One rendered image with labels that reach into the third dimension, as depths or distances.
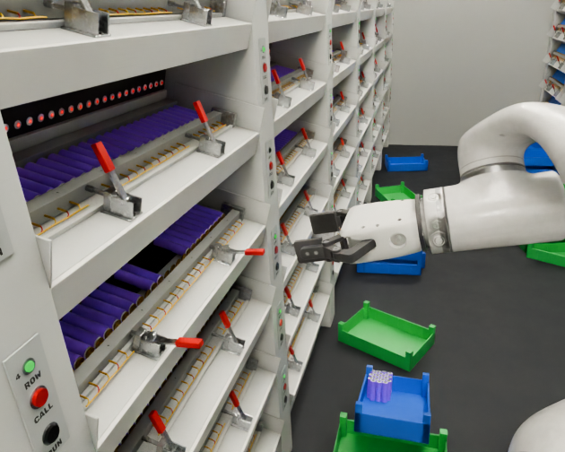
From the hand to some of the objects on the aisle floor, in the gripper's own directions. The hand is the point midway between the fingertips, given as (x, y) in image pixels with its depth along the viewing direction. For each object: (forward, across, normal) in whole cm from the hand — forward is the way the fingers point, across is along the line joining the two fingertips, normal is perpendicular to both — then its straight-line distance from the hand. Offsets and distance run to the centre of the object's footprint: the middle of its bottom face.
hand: (310, 236), depth 69 cm
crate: (+8, -39, +88) cm, 96 cm away
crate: (+13, -95, +87) cm, 130 cm away
